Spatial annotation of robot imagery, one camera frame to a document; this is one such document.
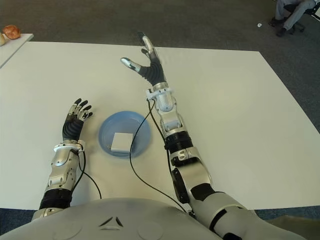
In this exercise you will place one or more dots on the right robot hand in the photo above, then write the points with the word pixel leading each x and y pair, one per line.
pixel 155 72

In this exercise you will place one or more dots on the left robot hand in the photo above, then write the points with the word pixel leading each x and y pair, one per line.
pixel 72 127

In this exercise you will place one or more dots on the white charger block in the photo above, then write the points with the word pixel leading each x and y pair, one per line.
pixel 121 143

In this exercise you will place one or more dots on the blue plastic plate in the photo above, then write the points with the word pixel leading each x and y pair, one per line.
pixel 117 122

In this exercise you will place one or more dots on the white side table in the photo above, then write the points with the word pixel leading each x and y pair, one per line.
pixel 12 47

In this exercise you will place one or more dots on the silver robot torso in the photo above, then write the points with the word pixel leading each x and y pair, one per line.
pixel 125 220

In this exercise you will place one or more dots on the reddish brown bread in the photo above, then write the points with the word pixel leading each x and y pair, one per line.
pixel 11 32

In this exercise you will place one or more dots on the seated person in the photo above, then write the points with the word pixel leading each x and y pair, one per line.
pixel 290 15

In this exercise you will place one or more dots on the black office chair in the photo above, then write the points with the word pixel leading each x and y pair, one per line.
pixel 300 26

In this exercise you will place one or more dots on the brown cardboard box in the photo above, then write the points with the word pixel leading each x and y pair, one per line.
pixel 300 228

